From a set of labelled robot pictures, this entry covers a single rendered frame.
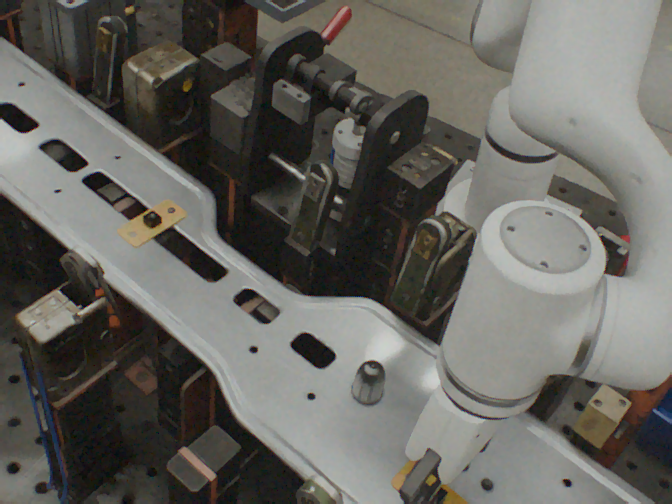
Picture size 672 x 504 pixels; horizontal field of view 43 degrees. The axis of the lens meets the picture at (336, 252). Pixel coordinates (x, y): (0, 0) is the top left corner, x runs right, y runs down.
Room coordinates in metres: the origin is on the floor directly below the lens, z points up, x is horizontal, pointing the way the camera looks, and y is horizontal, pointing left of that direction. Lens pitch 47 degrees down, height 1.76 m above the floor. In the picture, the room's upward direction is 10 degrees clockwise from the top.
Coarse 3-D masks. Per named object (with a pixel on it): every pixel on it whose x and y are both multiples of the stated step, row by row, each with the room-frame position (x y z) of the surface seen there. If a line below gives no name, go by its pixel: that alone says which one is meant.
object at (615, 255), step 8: (600, 232) 0.59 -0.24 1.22; (608, 232) 0.60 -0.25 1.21; (608, 240) 0.59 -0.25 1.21; (616, 240) 0.59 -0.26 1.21; (608, 248) 0.58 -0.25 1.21; (616, 248) 0.58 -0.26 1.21; (624, 248) 0.58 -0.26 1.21; (608, 256) 0.57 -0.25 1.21; (616, 256) 0.57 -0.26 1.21; (624, 256) 0.57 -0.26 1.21; (608, 264) 0.58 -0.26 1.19; (616, 264) 0.57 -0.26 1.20; (608, 272) 0.57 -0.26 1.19; (616, 272) 0.57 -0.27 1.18
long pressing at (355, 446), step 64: (0, 64) 0.96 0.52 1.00; (0, 128) 0.83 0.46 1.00; (64, 128) 0.85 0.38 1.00; (0, 192) 0.72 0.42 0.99; (64, 192) 0.73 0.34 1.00; (128, 192) 0.75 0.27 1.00; (192, 192) 0.77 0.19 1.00; (128, 256) 0.65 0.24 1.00; (192, 320) 0.57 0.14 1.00; (320, 320) 0.60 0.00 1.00; (384, 320) 0.62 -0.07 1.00; (256, 384) 0.50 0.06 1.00; (320, 384) 0.52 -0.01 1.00; (384, 384) 0.53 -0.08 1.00; (320, 448) 0.44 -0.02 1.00; (384, 448) 0.45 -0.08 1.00; (512, 448) 0.48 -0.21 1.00; (576, 448) 0.49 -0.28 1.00
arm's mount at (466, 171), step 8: (464, 168) 1.16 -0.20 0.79; (472, 168) 1.16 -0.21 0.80; (456, 176) 1.14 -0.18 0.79; (464, 176) 1.14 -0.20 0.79; (448, 184) 1.11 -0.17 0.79; (456, 184) 1.12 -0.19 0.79; (448, 192) 1.09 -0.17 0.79; (552, 200) 1.11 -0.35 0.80; (440, 208) 1.05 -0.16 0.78; (568, 208) 1.09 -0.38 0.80; (576, 208) 1.10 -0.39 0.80
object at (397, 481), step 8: (408, 464) 0.44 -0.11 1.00; (400, 472) 0.43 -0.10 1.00; (408, 472) 0.43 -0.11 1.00; (392, 480) 0.42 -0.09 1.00; (400, 480) 0.42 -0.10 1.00; (432, 480) 0.43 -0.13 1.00; (440, 488) 0.41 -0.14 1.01; (448, 488) 0.42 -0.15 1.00; (440, 496) 0.40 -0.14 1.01; (448, 496) 0.41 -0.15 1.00; (456, 496) 0.41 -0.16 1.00
